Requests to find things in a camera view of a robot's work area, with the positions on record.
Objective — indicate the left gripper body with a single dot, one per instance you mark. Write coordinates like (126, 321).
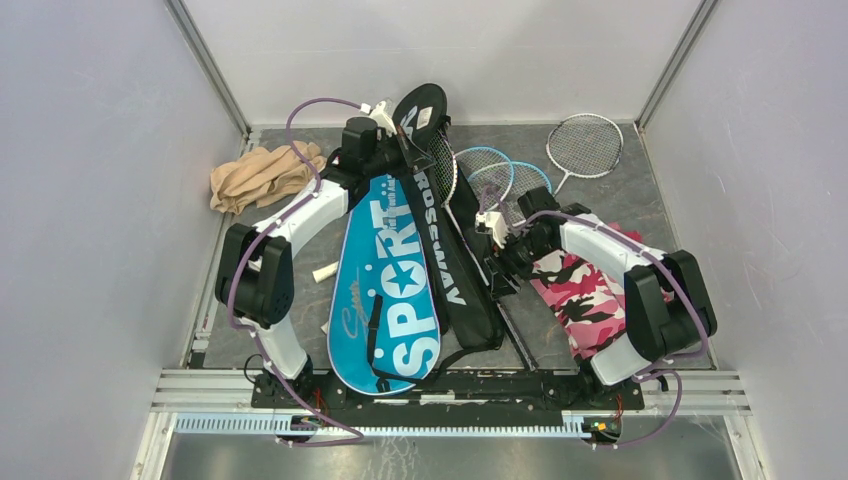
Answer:
(389, 158)

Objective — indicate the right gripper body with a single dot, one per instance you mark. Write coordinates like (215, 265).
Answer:
(518, 254)

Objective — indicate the black Crossway racket bag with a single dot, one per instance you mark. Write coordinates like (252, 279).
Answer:
(457, 291)

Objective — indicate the blue Sport racket bag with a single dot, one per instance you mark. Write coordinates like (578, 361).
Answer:
(383, 333)

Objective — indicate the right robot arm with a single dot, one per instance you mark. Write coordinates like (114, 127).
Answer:
(667, 312)

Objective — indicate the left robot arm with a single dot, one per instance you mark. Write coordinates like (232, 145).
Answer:
(256, 273)

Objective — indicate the blue badminton racket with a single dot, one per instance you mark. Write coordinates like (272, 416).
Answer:
(484, 166)
(527, 177)

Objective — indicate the pink camouflage cloth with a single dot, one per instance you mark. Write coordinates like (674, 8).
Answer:
(587, 303)

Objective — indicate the beige cloth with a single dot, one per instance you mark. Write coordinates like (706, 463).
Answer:
(260, 177)

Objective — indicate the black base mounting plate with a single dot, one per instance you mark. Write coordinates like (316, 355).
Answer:
(475, 398)

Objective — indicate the white grip tape roll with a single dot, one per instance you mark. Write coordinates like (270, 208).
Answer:
(326, 272)

